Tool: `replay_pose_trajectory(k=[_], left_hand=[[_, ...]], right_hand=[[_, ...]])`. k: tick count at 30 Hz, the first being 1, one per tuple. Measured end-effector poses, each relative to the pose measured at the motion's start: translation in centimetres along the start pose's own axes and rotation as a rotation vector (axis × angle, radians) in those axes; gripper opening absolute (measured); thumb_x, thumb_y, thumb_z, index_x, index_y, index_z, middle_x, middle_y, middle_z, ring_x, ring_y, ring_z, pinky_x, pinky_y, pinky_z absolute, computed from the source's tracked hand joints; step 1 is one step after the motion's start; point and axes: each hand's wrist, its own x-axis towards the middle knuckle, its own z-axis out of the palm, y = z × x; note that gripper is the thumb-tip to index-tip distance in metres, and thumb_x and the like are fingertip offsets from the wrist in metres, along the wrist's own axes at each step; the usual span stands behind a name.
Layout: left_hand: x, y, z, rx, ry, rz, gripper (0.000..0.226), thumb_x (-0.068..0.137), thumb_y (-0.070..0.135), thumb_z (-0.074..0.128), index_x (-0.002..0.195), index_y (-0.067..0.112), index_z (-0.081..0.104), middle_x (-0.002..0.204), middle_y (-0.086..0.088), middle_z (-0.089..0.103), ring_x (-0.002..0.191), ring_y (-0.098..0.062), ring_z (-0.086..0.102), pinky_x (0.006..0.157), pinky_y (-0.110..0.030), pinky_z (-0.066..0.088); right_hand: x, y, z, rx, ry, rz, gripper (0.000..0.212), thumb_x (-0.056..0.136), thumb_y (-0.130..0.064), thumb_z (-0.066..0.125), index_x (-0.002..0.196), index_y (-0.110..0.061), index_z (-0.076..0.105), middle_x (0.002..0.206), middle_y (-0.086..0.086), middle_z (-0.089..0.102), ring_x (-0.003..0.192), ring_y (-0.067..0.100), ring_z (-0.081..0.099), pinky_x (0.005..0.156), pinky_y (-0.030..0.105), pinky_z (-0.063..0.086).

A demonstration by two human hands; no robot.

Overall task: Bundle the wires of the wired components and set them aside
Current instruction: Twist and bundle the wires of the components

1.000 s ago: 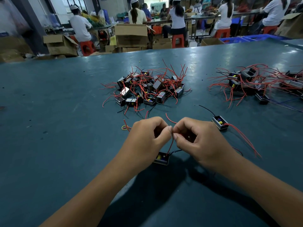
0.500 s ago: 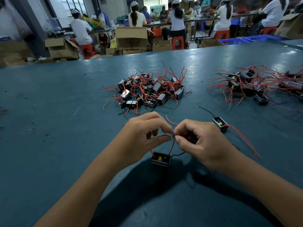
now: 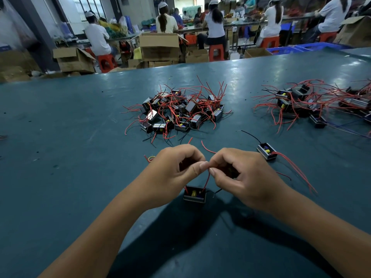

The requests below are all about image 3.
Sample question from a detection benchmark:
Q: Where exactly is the shallow cardboard box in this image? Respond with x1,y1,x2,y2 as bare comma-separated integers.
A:
243,48,273,58

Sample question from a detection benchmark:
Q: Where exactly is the open cardboard box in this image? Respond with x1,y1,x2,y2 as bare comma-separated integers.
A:
53,47,96,73

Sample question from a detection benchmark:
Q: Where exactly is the person's left forearm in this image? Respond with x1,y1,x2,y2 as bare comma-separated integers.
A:
39,194,154,278

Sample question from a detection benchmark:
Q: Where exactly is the person's right forearm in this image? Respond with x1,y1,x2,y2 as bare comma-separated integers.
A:
275,191,371,278

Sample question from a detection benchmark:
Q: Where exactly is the person's right hand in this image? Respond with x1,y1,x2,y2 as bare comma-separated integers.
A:
209,148,292,215

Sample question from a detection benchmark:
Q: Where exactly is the person's left hand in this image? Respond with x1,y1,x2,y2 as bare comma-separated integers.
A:
132,144,209,210

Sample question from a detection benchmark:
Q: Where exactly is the large closed cardboard box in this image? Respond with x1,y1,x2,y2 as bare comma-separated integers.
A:
139,33,180,61

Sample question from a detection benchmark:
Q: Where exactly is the blue plastic crate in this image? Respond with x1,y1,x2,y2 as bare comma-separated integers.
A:
267,47,305,55
294,42,351,51

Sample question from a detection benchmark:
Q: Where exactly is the tilted cardboard box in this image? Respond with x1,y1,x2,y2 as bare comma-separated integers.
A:
334,16,371,48

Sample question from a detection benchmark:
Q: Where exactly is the low cardboard box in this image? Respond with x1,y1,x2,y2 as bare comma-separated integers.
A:
185,49,210,64

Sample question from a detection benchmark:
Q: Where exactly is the central pile of wired modules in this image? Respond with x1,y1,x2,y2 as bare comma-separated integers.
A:
123,78,234,145

